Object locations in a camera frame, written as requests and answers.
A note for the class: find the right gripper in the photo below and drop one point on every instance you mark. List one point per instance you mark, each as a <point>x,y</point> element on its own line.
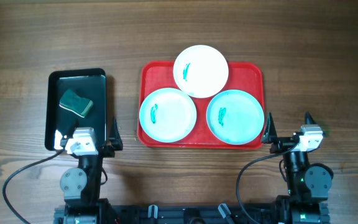
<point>281,143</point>

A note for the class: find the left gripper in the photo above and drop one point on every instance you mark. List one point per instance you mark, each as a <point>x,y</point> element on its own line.
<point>108,150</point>

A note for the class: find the green yellow sponge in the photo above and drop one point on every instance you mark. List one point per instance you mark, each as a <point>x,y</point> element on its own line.
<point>72,102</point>

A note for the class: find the light blue plate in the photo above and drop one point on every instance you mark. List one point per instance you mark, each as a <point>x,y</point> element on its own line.
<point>235,117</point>
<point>167,115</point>

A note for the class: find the white plate top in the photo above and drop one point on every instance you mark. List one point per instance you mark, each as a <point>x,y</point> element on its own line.
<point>200,71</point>

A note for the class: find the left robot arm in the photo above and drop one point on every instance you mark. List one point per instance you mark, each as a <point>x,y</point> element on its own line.
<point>81,185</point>

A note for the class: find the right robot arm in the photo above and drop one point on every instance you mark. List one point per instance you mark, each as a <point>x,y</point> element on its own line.
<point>308,184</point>

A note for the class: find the black water tray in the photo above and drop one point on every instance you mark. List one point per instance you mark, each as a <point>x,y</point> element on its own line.
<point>87,83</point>

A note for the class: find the red plastic tray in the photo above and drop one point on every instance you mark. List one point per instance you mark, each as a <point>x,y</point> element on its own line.
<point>243,76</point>

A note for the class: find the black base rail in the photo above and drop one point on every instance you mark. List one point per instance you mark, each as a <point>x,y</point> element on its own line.
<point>257,212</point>

